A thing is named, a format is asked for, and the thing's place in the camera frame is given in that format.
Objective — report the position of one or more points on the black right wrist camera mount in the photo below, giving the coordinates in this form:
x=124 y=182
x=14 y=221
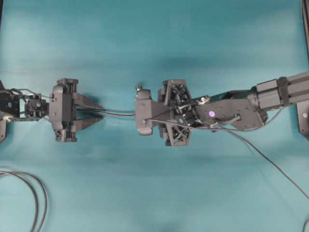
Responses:
x=147 y=109

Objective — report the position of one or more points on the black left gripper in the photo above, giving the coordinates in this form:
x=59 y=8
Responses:
x=61 y=111

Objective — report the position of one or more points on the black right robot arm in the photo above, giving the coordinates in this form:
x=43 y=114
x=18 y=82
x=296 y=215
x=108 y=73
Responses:
x=244 y=110

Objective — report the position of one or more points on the black vertical frame post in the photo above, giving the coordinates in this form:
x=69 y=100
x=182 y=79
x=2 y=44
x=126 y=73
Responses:
x=305 y=17

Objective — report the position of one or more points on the white female connector clamp block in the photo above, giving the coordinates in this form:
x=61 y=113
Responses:
x=139 y=92

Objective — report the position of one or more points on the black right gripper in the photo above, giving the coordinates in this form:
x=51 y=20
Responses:
x=176 y=96

